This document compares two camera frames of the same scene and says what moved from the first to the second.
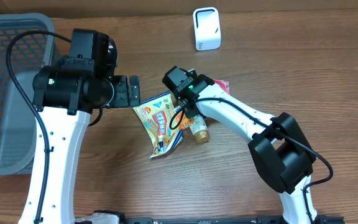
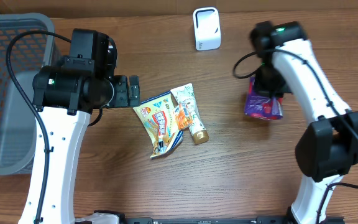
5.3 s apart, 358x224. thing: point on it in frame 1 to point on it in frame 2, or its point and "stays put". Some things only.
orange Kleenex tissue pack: x=186 y=121 stays put
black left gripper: x=123 y=98 stays put
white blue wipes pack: x=156 y=114 stays put
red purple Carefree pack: x=224 y=84 to x=261 y=105
